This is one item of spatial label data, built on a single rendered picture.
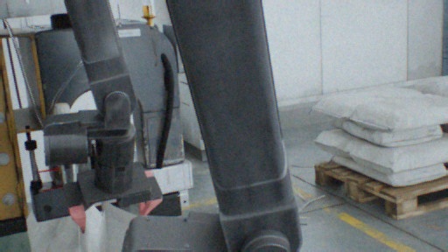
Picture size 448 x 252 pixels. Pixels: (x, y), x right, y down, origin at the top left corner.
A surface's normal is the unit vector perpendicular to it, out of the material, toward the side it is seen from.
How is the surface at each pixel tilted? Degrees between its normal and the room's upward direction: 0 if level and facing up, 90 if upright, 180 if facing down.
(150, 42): 90
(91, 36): 95
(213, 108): 116
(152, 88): 90
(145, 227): 28
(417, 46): 90
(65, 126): 101
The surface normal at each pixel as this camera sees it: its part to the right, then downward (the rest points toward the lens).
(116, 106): 0.26, 0.37
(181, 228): 0.15, -0.78
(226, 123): 0.04, 0.63
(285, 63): 0.40, 0.18
